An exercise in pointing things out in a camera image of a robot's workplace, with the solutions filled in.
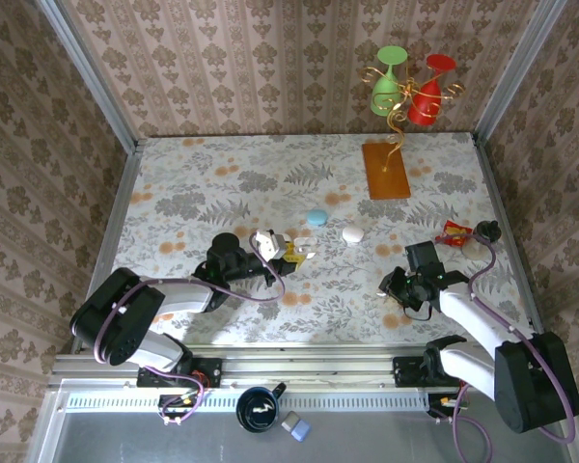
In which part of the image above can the green plastic wine glass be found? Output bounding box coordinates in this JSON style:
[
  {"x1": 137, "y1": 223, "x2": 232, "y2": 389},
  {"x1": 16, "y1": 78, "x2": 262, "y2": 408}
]
[{"x1": 370, "y1": 45, "x2": 409, "y2": 117}]

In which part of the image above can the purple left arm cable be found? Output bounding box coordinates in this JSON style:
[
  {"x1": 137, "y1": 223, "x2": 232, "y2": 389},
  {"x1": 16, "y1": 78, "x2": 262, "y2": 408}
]
[{"x1": 92, "y1": 233, "x2": 288, "y2": 426}]

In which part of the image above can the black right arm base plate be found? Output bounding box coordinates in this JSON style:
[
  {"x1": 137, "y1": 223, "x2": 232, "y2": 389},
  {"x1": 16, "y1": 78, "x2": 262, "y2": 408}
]
[{"x1": 393, "y1": 355, "x2": 483, "y2": 388}]

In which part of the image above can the black mug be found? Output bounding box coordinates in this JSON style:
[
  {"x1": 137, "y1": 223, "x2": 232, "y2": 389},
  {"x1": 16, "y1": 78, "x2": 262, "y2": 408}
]
[{"x1": 234, "y1": 382, "x2": 289, "y2": 434}]

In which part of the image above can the floral patterned tablecloth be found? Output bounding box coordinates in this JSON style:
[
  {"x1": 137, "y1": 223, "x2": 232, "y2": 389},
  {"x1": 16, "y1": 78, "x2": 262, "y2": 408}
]
[{"x1": 113, "y1": 132, "x2": 537, "y2": 346}]

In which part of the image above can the small black capped jar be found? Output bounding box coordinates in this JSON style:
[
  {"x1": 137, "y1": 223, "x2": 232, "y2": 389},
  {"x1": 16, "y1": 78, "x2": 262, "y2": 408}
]
[{"x1": 462, "y1": 219, "x2": 502, "y2": 260}]

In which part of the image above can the slotted white cable duct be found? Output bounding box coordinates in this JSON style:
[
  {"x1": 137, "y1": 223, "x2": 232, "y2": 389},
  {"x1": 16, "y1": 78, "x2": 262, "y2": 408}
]
[{"x1": 65, "y1": 391, "x2": 433, "y2": 412}]

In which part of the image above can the gold wire rack wooden base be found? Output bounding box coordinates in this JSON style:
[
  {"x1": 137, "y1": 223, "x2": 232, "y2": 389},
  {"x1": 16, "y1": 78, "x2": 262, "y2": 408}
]
[{"x1": 357, "y1": 65, "x2": 466, "y2": 202}]

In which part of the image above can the red snack packet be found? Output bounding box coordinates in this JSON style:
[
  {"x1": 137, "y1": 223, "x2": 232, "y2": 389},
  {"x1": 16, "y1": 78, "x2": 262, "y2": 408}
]
[{"x1": 436, "y1": 219, "x2": 475, "y2": 249}]

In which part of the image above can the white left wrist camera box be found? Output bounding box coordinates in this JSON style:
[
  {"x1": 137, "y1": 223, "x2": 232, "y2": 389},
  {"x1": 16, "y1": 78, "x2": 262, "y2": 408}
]
[{"x1": 255, "y1": 230, "x2": 292, "y2": 262}]

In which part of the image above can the red plastic wine glass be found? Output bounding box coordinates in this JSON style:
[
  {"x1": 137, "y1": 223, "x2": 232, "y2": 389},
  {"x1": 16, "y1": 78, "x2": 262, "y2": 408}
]
[{"x1": 406, "y1": 53, "x2": 457, "y2": 126}]

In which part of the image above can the small pale blue box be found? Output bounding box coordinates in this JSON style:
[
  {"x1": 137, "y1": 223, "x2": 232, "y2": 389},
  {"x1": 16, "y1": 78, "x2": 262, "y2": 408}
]
[{"x1": 290, "y1": 418, "x2": 313, "y2": 444}]

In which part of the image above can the aluminium frame post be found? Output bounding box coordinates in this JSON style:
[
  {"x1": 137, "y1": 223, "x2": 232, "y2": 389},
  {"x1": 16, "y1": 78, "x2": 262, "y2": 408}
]
[
  {"x1": 37, "y1": 0, "x2": 141, "y2": 153},
  {"x1": 475, "y1": 0, "x2": 568, "y2": 146}
]

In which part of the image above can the glossy white earbud case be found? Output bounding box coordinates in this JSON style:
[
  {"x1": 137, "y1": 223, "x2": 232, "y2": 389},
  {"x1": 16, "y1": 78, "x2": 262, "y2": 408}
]
[{"x1": 292, "y1": 235, "x2": 319, "y2": 260}]

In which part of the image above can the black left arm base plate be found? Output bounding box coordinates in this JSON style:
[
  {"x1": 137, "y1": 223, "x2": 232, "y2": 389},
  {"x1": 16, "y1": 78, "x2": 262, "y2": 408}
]
[{"x1": 135, "y1": 357, "x2": 223, "y2": 389}]

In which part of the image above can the grey metal bench plate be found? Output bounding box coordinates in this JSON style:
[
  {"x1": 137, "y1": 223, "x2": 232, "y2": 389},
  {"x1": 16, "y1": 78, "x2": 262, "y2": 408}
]
[{"x1": 42, "y1": 390, "x2": 575, "y2": 463}]

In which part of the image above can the black cable connector block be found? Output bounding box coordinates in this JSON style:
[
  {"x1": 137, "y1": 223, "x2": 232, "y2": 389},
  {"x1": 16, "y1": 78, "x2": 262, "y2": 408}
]
[
  {"x1": 157, "y1": 393, "x2": 202, "y2": 421},
  {"x1": 427, "y1": 393, "x2": 464, "y2": 419}
]

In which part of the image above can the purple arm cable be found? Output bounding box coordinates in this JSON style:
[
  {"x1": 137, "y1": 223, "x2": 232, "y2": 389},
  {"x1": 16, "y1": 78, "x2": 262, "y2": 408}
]
[
  {"x1": 433, "y1": 233, "x2": 578, "y2": 463},
  {"x1": 92, "y1": 233, "x2": 288, "y2": 426}
]

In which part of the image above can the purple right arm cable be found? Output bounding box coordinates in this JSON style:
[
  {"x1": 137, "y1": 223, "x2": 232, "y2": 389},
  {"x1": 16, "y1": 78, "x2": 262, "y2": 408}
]
[{"x1": 433, "y1": 233, "x2": 578, "y2": 463}]

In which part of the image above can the aluminium table side rail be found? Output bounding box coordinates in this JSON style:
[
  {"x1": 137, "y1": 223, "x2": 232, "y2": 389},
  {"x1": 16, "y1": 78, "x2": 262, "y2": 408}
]
[
  {"x1": 71, "y1": 149, "x2": 144, "y2": 353},
  {"x1": 472, "y1": 137, "x2": 549, "y2": 351}
]

